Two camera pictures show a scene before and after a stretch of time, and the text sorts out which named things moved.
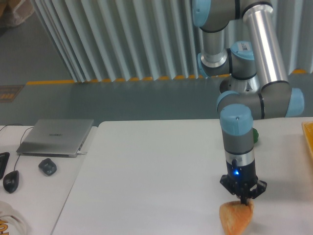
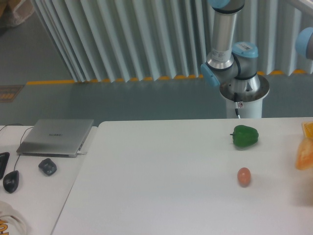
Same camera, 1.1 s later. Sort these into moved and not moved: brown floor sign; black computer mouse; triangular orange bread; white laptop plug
Moved: triangular orange bread
Not moved: brown floor sign; black computer mouse; white laptop plug
